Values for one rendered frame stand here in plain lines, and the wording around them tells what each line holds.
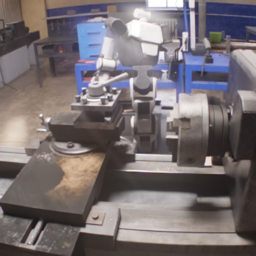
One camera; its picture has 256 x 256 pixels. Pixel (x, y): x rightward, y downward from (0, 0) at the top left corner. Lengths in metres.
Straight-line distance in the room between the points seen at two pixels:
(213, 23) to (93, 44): 5.50
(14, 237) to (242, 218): 0.73
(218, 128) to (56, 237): 0.61
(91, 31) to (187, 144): 2.20
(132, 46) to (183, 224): 1.25
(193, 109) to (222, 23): 7.25
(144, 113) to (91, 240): 1.30
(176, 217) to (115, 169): 0.37
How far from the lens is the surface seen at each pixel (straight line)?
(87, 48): 2.95
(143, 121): 2.02
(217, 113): 0.90
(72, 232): 0.91
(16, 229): 0.97
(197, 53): 3.00
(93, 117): 1.13
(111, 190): 1.26
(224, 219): 1.00
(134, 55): 1.85
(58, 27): 5.40
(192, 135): 0.83
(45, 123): 1.26
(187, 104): 0.86
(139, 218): 0.98
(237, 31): 8.17
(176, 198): 1.22
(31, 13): 8.84
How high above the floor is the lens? 1.55
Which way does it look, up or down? 29 degrees down
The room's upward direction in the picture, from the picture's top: 3 degrees counter-clockwise
